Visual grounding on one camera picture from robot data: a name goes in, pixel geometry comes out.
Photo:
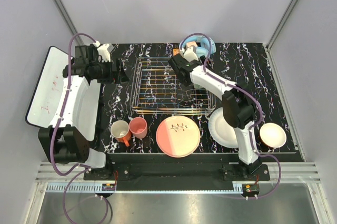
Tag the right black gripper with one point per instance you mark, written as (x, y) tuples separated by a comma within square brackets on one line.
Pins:
[(198, 61)]

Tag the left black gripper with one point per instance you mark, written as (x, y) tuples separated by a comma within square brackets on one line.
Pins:
[(123, 77)]

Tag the pink and cream plate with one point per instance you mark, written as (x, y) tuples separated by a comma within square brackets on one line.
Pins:
[(178, 136)]

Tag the white scalloped plate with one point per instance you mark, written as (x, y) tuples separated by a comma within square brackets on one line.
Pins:
[(221, 131)]

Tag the orange bowl white inside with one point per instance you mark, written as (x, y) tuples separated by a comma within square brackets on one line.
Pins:
[(273, 135)]

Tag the pale green bowl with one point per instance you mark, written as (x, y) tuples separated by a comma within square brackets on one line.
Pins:
[(200, 86)]

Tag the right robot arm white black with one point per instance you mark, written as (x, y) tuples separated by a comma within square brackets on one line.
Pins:
[(238, 105)]

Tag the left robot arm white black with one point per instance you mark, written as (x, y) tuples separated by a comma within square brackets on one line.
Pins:
[(66, 138)]

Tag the orange book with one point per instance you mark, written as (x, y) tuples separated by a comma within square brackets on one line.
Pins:
[(177, 51)]

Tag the pink cube box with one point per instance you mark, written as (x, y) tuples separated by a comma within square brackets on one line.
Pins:
[(190, 44)]

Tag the blue headphones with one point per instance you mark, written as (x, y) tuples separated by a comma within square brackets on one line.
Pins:
[(202, 41)]

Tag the pink cup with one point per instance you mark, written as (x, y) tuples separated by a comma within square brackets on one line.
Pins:
[(138, 127)]

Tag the orange mug white inside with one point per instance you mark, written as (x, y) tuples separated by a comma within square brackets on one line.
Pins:
[(121, 132)]

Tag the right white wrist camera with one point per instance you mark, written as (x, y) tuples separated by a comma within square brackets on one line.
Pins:
[(193, 53)]

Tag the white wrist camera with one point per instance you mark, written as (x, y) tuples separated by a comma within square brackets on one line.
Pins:
[(193, 53), (104, 50)]

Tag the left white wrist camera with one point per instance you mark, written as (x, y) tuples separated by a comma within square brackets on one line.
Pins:
[(104, 50)]

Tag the metal wire dish rack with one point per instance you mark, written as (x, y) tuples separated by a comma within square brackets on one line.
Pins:
[(156, 90)]

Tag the white whiteboard black frame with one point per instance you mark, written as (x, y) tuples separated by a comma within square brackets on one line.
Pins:
[(47, 95)]

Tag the aluminium cable duct rail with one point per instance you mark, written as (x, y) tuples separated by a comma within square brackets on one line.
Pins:
[(124, 183)]

